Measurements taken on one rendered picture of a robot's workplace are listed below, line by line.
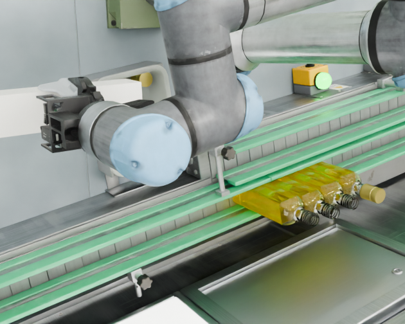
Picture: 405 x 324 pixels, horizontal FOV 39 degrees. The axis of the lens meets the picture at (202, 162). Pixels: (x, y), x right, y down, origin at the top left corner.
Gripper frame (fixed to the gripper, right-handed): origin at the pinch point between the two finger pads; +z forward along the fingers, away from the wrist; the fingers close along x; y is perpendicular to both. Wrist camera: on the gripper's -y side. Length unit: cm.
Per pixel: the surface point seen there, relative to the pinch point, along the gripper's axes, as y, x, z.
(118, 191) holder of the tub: -20.3, 26.1, 29.9
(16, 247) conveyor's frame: 5.6, 30.2, 21.6
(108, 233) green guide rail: -11.8, 29.8, 16.6
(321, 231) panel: -63, 39, 8
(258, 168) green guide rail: -49, 22, 15
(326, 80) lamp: -78, 5, 24
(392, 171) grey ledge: -104, 34, 21
